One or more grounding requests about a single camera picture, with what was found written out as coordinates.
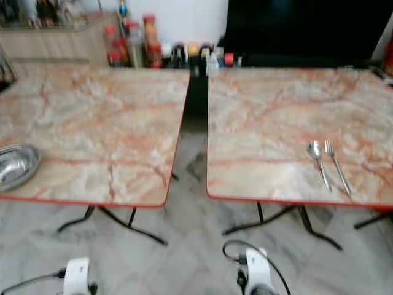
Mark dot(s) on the black television screen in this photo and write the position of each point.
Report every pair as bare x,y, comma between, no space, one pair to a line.
301,31

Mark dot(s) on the silver metal spoon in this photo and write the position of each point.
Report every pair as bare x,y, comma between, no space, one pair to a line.
315,149

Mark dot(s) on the short red lid jar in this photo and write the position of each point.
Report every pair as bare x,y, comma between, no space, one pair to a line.
114,46

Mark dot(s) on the small white bottle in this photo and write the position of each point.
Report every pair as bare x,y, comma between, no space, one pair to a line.
214,64

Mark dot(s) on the silver metal fork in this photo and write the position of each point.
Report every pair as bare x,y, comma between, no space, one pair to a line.
338,169

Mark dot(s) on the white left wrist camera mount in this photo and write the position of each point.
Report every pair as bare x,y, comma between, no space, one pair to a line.
77,275

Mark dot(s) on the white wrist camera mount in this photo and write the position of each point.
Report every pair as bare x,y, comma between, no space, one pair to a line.
259,267
77,275

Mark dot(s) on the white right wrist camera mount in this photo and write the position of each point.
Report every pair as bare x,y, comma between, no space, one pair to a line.
259,267

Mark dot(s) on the clear jar with grey lid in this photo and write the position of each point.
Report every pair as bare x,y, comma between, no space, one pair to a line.
134,46

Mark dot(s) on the marble pattern folding table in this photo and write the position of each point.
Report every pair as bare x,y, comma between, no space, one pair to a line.
98,123
282,117

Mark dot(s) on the tall orange lid jar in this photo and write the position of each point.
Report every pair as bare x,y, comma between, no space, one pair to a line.
151,40

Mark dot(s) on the stainless steel bowl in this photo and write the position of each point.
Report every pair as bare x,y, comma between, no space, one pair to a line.
17,166

